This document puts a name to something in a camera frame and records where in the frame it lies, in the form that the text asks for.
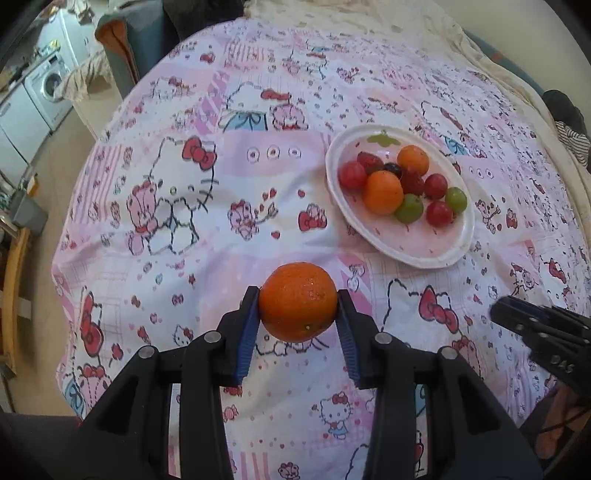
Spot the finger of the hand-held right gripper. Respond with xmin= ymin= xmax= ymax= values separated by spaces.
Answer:
xmin=490 ymin=305 xmax=543 ymax=340
xmin=505 ymin=296 xmax=591 ymax=340

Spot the dark cloth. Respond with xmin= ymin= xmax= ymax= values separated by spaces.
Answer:
xmin=542 ymin=90 xmax=587 ymax=134

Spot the green grape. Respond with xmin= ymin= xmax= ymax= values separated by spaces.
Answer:
xmin=394 ymin=194 xmax=424 ymax=224
xmin=444 ymin=187 xmax=468 ymax=214

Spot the grey bin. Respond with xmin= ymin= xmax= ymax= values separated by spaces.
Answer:
xmin=9 ymin=189 xmax=49 ymax=227

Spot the grey armchair with orange cushion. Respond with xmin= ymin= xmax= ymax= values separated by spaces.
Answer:
xmin=95 ymin=11 xmax=178 ymax=88

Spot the red strawberry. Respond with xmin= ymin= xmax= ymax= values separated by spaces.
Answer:
xmin=356 ymin=151 xmax=385 ymax=175
xmin=401 ymin=167 xmax=426 ymax=197

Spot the white washing machine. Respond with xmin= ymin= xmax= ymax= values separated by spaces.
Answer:
xmin=23 ymin=53 xmax=75 ymax=132

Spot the white printed plate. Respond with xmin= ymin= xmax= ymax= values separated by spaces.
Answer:
xmin=324 ymin=124 xmax=476 ymax=269

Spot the person's right hand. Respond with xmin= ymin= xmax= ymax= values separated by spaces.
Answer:
xmin=538 ymin=381 xmax=587 ymax=460

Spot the striped cloth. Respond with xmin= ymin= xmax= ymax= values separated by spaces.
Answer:
xmin=556 ymin=121 xmax=591 ymax=171

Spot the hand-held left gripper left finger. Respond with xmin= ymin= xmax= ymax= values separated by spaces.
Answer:
xmin=74 ymin=285 xmax=262 ymax=480

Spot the white tall appliance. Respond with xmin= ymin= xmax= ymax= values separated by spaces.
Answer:
xmin=34 ymin=9 xmax=90 ymax=65

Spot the blue grey cushion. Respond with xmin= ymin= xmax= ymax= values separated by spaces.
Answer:
xmin=462 ymin=30 xmax=543 ymax=93

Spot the beige frilled cloth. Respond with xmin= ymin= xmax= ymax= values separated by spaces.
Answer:
xmin=54 ymin=51 xmax=114 ymax=104

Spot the white cabinet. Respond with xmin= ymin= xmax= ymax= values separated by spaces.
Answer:
xmin=0 ymin=85 xmax=51 ymax=176

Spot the orange mandarin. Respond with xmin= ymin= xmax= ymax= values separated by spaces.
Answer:
xmin=397 ymin=144 xmax=430 ymax=176
xmin=257 ymin=261 xmax=339 ymax=343
xmin=361 ymin=171 xmax=404 ymax=215

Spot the wooden chair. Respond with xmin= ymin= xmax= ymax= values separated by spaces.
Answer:
xmin=0 ymin=226 xmax=33 ymax=374

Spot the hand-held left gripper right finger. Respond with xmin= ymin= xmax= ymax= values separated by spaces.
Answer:
xmin=335 ymin=289 xmax=546 ymax=480

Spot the pink cartoon printed blanket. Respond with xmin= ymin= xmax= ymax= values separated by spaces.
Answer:
xmin=51 ymin=23 xmax=591 ymax=480

